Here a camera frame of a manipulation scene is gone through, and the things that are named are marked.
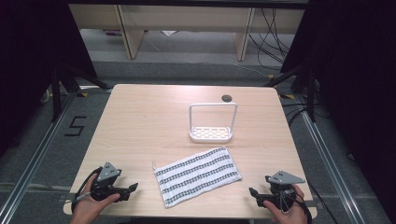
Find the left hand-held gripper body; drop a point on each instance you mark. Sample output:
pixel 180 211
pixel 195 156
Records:
pixel 107 174

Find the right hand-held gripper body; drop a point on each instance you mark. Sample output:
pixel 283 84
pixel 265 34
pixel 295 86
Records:
pixel 281 189

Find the striped white cloth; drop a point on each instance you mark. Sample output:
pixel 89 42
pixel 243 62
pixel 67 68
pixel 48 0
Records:
pixel 196 175

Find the person's right hand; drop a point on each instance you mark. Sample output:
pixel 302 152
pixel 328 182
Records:
pixel 289 214

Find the person's left hand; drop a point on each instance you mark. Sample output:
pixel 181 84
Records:
pixel 88 210

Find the black metal stand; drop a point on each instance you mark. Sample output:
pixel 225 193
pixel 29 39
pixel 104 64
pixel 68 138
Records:
pixel 56 93
pixel 310 93

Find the dark round table grommet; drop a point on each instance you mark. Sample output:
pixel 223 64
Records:
pixel 227 98

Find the black curtain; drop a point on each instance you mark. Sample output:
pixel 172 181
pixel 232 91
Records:
pixel 31 62
pixel 358 77

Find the beige wooden desk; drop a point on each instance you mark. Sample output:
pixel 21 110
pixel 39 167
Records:
pixel 186 18

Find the aluminium floor rail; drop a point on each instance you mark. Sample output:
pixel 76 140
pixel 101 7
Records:
pixel 333 161
pixel 34 161

